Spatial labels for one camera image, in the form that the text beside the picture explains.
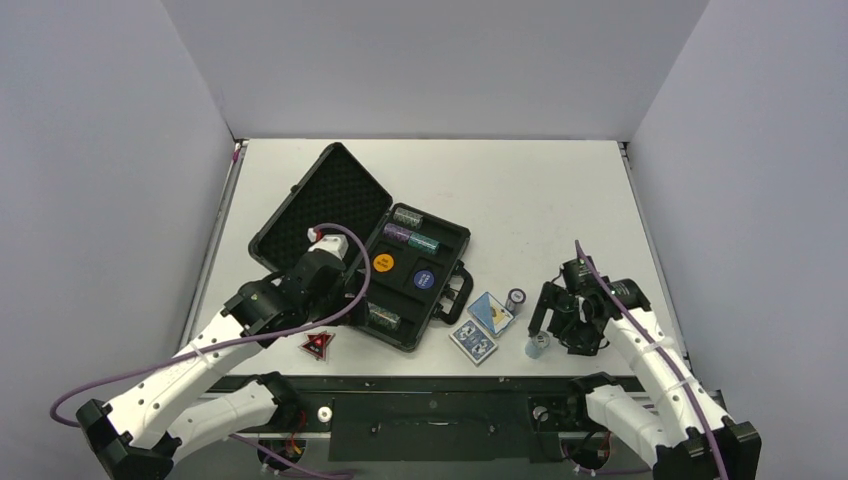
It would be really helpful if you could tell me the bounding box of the blue ace card box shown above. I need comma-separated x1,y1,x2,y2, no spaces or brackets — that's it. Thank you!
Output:
467,292,515,337

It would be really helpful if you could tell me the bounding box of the green chip stack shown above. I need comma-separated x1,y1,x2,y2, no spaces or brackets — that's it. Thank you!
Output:
407,232,440,255

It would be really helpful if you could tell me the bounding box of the triangular all in marker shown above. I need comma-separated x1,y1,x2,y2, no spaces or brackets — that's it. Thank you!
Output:
299,331,335,362

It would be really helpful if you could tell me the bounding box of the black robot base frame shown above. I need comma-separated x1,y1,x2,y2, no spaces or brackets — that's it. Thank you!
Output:
247,373,646,463

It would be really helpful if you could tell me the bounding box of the black poker set case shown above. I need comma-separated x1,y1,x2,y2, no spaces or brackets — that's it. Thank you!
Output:
248,142,473,352

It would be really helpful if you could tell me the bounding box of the light blue chip stack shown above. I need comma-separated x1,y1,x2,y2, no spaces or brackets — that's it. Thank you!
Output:
525,331,551,359

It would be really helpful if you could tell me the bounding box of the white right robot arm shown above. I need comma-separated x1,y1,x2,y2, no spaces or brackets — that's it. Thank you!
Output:
528,256,762,479

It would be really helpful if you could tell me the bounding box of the purple 500 chip stack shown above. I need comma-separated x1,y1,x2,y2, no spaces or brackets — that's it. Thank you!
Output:
505,288,527,315

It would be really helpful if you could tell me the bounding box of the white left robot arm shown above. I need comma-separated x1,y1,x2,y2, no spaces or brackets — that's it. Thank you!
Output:
76,235,348,479

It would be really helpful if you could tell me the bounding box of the orange big blind button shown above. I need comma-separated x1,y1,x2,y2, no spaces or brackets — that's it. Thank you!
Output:
372,253,395,273

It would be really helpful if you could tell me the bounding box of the blue small blind button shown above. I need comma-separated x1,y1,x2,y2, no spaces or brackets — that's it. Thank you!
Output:
413,269,436,290

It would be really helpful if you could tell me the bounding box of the blue patterned card deck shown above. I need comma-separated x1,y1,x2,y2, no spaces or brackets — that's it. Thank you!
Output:
449,320,498,366

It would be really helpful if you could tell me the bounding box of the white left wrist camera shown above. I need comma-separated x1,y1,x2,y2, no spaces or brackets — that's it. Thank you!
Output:
307,228,349,260

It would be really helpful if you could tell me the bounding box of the purple chip stack in case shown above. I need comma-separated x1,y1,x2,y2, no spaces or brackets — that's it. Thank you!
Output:
382,223,413,244

